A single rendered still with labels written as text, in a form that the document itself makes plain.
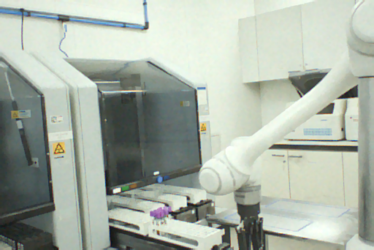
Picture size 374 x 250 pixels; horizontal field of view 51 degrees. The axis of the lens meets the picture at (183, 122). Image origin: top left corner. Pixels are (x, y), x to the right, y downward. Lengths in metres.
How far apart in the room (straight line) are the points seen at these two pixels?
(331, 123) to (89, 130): 2.43
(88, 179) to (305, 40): 2.87
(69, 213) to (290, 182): 2.62
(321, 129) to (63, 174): 2.57
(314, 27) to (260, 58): 0.65
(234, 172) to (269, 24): 3.27
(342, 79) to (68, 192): 1.08
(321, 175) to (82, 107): 2.57
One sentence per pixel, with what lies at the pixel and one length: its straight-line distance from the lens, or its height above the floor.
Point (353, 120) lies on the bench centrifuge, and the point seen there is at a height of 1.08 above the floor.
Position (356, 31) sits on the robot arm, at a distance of 0.89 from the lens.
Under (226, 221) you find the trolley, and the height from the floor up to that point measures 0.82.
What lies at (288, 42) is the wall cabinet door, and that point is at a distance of 4.13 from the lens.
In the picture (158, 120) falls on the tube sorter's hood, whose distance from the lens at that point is 1.88.
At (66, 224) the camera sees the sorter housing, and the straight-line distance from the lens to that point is 1.65.
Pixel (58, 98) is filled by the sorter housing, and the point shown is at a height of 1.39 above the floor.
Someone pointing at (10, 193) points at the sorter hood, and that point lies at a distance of 1.51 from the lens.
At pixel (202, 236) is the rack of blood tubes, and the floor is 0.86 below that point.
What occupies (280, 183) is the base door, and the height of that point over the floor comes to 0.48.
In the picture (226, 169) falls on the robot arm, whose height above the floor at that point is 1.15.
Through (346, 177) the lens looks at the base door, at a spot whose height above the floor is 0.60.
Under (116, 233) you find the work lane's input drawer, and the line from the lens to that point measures 1.76.
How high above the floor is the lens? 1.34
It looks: 3 degrees down
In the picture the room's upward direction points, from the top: 4 degrees counter-clockwise
